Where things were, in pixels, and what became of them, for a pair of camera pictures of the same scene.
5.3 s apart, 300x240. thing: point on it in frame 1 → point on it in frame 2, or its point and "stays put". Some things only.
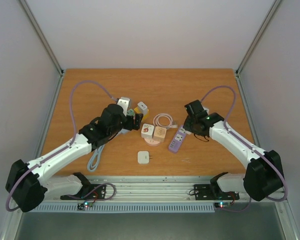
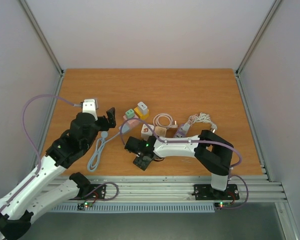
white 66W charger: (142, 108) stays put
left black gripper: (130, 126) → (105, 126)
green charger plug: (130, 112) stays put
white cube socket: (147, 131) stays put
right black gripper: (190, 120) → (141, 162)
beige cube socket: (160, 133) stays put
